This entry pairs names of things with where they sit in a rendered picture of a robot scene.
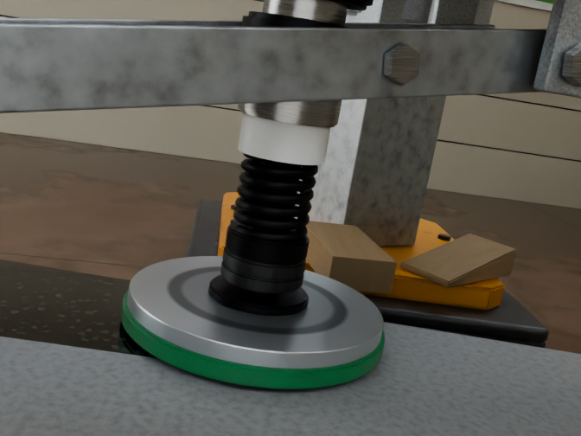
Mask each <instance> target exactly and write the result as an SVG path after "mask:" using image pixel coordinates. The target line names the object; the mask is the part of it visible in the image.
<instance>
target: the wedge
mask: <svg viewBox="0 0 581 436"><path fill-rule="evenodd" d="M515 254H516V249H515V248H512V247H508V246H505V245H502V244H500V243H497V242H494V241H492V240H488V239H485V238H482V237H480V236H477V235H474V234H466V235H464V236H462V237H460V238H458V239H455V240H453V241H450V242H448V243H446V244H443V245H442V246H440V247H436V248H434V249H432V250H430V251H428V252H425V253H422V254H420V255H418V256H416V257H413V258H411V259H409V260H406V261H403V262H402V263H401V264H400V267H401V268H402V269H405V270H407V271H408V272H411V273H415V274H417V275H419V276H421V277H423V278H426V279H429V280H431V281H434V282H436V283H438V284H440V285H444V286H446V287H452V286H456V285H464V284H468V283H473V282H477V281H482V280H486V279H495V278H500V277H504V276H508V275H510V274H511V272H512V268H513V264H514V257H515Z"/></svg>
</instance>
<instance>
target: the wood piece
mask: <svg viewBox="0 0 581 436"><path fill-rule="evenodd" d="M306 228H307V231H308V233H307V234H306V235H307V236H308V237H309V239H310V242H309V247H308V252H307V257H306V260H307V261H308V263H309V264H310V266H311V267H312V268H313V270H314V271H315V272H316V273H318V274H321V275H323V276H326V277H328V278H331V279H334V280H336V281H339V282H341V283H343V284H344V285H347V286H349V287H351V288H353V289H355V290H356V291H360V292H379V293H391V290H392V286H393V279H394V274H395V270H396V265H397V262H396V261H395V260H394V259H393V258H392V257H391V256H389V255H388V254H387V253H386V252H385V251H384V250H383V249H382V248H380V247H379V246H378V245H377V244H376V243H375V242H374V241H373V240H371V239H370V238H369V237H368V236H367V235H366V234H365V233H363V232H362V231H361V230H360V229H359V228H358V227H357V226H352V225H344V224H336V223H327V222H319V221H309V223H308V224H307V225H306Z"/></svg>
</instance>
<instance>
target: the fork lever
mask: <svg viewBox="0 0 581 436"><path fill-rule="evenodd" d="M241 25H242V21H190V20H127V19H64V18H2V17H0V113H10V112H53V111H75V110H98V109H119V108H142V107H164V106H207V105H230V104H251V103H274V102H296V101H318V100H340V99H384V98H406V97H429V96H451V95H473V94H495V93H538V92H539V91H537V90H536V89H534V88H533V84H534V81H535V77H536V73H537V69H538V65H539V62H540V56H541V51H542V48H543V44H544V40H545V37H546V29H495V26H494V25H491V24H441V23H377V22H345V27H348V28H338V27H256V26H241ZM562 76H563V77H564V78H565V79H566V80H568V81H569V82H570V83H571V84H572V85H573V86H575V87H581V42H580V43H579V44H578V45H576V46H575V47H573V48H572V49H570V50H569V51H568V52H566V53H565V58H564V65H563V71H562Z"/></svg>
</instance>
